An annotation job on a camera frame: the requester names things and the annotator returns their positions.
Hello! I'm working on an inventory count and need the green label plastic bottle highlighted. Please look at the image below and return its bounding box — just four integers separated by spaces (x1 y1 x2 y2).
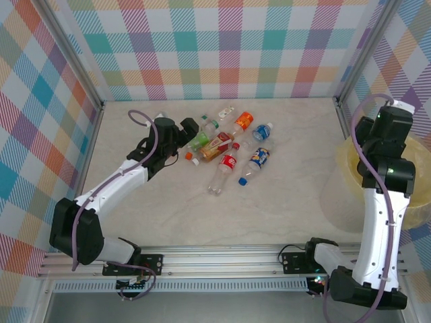
187 131 210 149

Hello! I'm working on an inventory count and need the amber tea bottle red label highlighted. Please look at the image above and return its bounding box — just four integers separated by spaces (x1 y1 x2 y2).
198 131 236 164

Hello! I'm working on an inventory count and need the red label cola bottle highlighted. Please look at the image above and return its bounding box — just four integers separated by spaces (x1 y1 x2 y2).
207 142 242 196

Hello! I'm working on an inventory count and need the orange label plastic bottle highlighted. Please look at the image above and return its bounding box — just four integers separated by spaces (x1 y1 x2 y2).
232 110 254 135

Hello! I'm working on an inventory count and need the blue label bottle white cap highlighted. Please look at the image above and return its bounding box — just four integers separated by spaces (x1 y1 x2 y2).
242 121 274 149

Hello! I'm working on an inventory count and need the blue yellow label bottle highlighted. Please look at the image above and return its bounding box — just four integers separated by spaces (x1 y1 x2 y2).
238 147 271 187

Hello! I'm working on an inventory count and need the translucent yellowish plastic bin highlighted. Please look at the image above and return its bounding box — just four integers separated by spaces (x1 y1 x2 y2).
319 136 431 233

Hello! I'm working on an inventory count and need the small black controller board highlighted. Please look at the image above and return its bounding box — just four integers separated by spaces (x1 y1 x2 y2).
306 275 331 296
115 277 150 293

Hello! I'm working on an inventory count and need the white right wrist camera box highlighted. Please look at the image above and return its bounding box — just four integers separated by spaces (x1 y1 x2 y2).
387 98 416 114

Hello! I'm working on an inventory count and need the aluminium side rail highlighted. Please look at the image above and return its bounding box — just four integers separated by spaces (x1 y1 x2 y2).
335 97 354 142
65 100 106 209

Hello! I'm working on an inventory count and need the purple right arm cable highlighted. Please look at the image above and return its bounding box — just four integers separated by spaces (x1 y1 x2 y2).
322 93 395 323

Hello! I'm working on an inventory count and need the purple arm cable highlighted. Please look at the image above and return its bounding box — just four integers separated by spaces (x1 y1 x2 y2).
71 109 160 302
322 93 395 323

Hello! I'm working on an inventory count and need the aluminium frame post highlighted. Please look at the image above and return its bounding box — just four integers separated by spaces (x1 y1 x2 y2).
39 0 105 110
335 0 403 104

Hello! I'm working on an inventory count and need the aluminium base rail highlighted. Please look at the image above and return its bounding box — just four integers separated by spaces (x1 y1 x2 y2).
36 242 409 279

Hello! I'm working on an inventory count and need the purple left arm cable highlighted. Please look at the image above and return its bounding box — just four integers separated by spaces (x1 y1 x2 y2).
71 109 160 302

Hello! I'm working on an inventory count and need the white slotted cable duct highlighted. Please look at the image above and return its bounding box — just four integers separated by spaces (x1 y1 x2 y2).
53 281 310 293

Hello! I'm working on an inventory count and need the aluminium frame leg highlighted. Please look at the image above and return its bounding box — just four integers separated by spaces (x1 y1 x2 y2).
32 278 55 323
397 274 416 323

